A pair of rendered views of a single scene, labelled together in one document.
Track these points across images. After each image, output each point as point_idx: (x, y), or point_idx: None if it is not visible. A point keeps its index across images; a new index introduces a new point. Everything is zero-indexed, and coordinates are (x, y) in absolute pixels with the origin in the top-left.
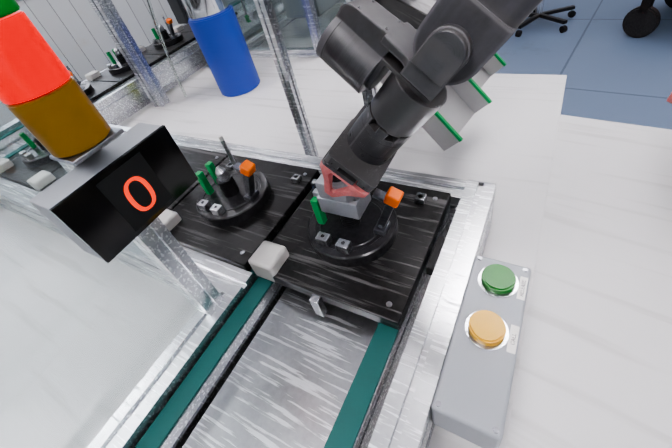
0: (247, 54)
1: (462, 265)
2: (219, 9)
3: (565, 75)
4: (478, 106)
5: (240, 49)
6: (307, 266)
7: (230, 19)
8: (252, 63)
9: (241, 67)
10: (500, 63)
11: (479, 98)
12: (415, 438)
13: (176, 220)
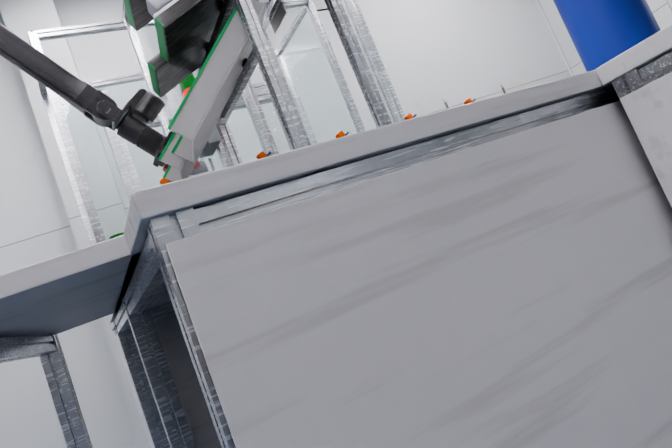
0: (597, 28)
1: None
2: None
3: (134, 192)
4: (172, 162)
5: (581, 22)
6: None
7: None
8: (611, 41)
9: (585, 50)
10: (173, 125)
11: (169, 154)
12: None
13: None
